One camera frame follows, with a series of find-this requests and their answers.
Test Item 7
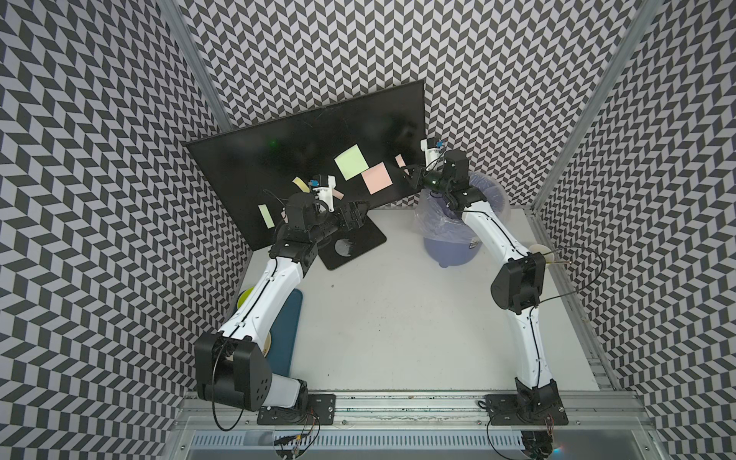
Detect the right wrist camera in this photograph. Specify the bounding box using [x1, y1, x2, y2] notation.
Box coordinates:
[420, 137, 445, 170]

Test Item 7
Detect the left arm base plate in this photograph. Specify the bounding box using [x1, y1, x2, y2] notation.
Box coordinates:
[257, 393, 337, 427]

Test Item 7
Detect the aluminium front rail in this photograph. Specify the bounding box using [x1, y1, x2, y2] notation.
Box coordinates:
[171, 390, 655, 432]

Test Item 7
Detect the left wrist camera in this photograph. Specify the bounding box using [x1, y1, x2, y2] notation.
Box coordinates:
[308, 174, 337, 212]

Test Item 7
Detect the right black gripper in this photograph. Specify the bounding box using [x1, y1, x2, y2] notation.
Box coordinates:
[399, 162, 452, 194]

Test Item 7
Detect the green sticky strip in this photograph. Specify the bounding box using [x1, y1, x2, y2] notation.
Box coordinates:
[258, 204, 275, 229]

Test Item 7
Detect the yellow sticky strip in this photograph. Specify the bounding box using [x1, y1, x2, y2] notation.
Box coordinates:
[292, 176, 311, 193]

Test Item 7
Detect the black monitor stand base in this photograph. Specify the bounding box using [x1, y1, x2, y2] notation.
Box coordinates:
[318, 217, 387, 270]

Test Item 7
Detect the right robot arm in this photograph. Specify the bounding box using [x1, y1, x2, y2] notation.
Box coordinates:
[401, 151, 565, 425]

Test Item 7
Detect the dark teal mat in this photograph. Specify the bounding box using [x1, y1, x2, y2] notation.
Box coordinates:
[266, 289, 303, 377]

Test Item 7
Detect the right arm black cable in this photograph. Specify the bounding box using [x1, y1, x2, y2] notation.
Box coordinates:
[537, 245, 606, 306]

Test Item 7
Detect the black computer monitor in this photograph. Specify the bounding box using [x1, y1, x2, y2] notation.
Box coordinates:
[186, 80, 427, 250]

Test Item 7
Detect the green paper cup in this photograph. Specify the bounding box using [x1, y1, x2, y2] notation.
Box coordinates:
[528, 243, 557, 264]

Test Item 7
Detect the large green sticky note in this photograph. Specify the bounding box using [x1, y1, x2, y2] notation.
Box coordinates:
[335, 144, 369, 180]

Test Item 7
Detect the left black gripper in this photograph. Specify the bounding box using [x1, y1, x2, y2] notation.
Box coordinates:
[307, 199, 370, 243]

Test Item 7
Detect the lime green plate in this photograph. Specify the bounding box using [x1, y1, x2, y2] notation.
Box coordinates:
[235, 287, 253, 311]

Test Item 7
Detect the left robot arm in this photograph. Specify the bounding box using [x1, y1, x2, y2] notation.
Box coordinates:
[195, 193, 369, 422]

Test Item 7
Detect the blue trash bin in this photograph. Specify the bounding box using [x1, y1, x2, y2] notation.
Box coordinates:
[424, 171, 506, 268]

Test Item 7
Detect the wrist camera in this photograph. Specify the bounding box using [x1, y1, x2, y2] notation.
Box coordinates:
[308, 174, 337, 212]
[420, 137, 445, 170]

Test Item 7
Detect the clear plastic bin liner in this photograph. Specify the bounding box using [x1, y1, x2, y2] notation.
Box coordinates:
[413, 172, 511, 245]

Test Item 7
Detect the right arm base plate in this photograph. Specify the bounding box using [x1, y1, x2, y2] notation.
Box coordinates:
[483, 394, 569, 427]

